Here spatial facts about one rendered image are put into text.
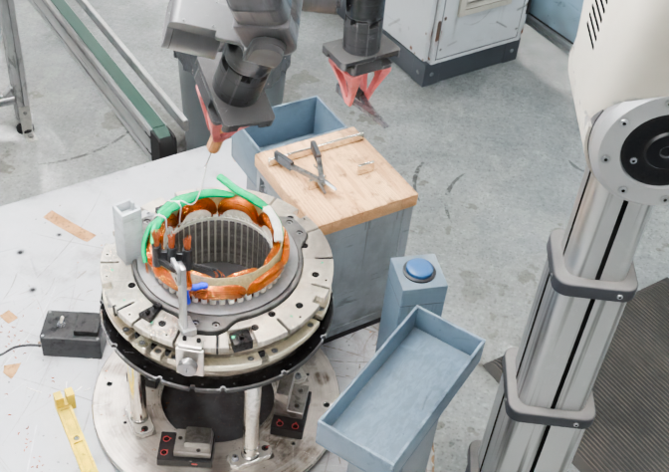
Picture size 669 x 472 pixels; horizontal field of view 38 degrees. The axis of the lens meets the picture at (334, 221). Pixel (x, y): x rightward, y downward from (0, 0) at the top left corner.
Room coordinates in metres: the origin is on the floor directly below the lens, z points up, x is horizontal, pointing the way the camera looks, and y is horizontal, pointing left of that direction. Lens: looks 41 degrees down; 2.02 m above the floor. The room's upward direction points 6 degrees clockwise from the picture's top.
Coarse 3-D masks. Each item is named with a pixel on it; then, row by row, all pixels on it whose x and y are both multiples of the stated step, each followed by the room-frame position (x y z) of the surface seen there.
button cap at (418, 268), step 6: (414, 258) 1.05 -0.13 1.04; (420, 258) 1.06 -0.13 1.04; (408, 264) 1.04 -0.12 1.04; (414, 264) 1.04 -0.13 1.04; (420, 264) 1.04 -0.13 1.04; (426, 264) 1.04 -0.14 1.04; (408, 270) 1.03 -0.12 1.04; (414, 270) 1.03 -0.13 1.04; (420, 270) 1.03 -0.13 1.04; (426, 270) 1.03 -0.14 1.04; (432, 270) 1.03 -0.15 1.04; (414, 276) 1.02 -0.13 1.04; (420, 276) 1.02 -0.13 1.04; (426, 276) 1.02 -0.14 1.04
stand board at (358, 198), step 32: (352, 128) 1.34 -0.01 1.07; (256, 160) 1.23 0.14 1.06; (352, 160) 1.25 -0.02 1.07; (384, 160) 1.26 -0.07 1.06; (288, 192) 1.15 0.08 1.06; (320, 192) 1.16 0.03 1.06; (352, 192) 1.17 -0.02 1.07; (384, 192) 1.18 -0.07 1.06; (416, 192) 1.18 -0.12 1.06; (320, 224) 1.08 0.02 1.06; (352, 224) 1.11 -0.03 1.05
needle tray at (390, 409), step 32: (416, 320) 0.93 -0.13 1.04; (384, 352) 0.86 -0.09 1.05; (416, 352) 0.89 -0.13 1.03; (448, 352) 0.89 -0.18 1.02; (480, 352) 0.87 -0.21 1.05; (352, 384) 0.79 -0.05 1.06; (384, 384) 0.82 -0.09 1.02; (416, 384) 0.83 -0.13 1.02; (448, 384) 0.83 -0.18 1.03; (352, 416) 0.76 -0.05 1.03; (384, 416) 0.77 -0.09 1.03; (416, 416) 0.78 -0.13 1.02; (352, 448) 0.70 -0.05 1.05; (384, 448) 0.72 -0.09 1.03; (416, 448) 0.77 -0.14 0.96
